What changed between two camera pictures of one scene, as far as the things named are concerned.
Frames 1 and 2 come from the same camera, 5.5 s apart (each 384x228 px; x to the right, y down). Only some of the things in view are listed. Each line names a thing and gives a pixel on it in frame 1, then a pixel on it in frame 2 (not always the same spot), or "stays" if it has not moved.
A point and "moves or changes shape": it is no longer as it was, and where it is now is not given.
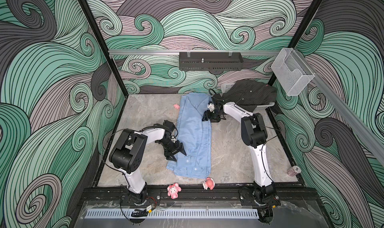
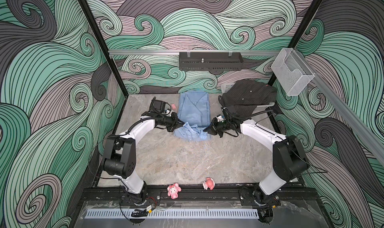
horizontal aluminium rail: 198,52 stays
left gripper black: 179,148 -> 175,124
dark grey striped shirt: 248,93 stays
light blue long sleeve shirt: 195,136 moves or changes shape
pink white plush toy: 209,183 stays
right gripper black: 206,114 -> 213,128
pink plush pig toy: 173,190 stays
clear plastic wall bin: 291,70 stays
